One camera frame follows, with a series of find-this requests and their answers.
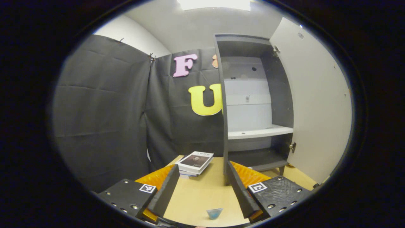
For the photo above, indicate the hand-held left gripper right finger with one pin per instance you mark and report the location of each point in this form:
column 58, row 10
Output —
column 240, row 193

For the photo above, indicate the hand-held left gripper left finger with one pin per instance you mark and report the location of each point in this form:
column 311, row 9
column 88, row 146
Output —
column 167, row 193

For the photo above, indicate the white and blue bottle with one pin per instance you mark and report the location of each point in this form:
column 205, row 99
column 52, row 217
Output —
column 215, row 213

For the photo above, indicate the dark grey cabinet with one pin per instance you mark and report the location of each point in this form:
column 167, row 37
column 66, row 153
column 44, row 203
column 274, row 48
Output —
column 278, row 95

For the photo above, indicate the white cabinet shelf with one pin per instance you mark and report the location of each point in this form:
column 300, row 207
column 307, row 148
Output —
column 259, row 131

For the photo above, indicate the metal door hinge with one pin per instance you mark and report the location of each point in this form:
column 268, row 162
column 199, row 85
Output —
column 276, row 50
column 292, row 147

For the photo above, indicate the thin white book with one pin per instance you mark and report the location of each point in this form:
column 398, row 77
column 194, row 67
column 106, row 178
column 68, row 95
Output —
column 186, row 174

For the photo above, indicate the white book with portrait cover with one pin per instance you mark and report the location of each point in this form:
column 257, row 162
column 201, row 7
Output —
column 195, row 161

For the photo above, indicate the black backdrop cloth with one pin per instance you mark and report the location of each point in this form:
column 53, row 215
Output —
column 104, row 110

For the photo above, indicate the ceiling light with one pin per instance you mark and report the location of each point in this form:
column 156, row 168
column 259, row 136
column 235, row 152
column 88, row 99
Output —
column 215, row 3

